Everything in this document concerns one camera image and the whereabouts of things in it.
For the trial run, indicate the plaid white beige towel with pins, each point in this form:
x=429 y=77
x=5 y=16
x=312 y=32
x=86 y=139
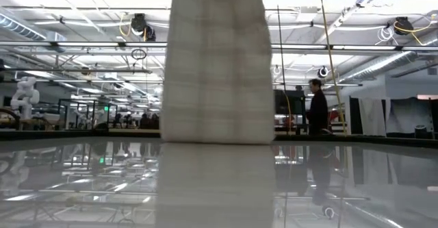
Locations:
x=219 y=84

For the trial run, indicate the person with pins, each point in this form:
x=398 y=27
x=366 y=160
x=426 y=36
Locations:
x=144 y=122
x=318 y=108
x=154 y=122

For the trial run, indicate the black monitor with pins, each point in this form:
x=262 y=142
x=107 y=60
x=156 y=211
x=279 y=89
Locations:
x=291 y=101

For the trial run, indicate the red object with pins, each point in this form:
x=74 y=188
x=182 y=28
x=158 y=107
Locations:
x=334 y=115

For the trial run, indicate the white hanging cloth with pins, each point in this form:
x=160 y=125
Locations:
x=373 y=116

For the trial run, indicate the grey hanging cloth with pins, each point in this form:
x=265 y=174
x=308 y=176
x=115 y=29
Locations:
x=407 y=115

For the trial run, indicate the white robot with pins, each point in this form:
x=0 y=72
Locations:
x=25 y=94

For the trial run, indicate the black cylindrical bin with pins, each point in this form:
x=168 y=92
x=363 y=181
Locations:
x=421 y=132

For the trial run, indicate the black frame enclosure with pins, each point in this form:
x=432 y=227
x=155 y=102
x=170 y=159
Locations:
x=78 y=100

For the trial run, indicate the silver air duct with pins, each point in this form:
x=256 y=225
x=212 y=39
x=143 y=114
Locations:
x=20 y=27
x=383 y=63

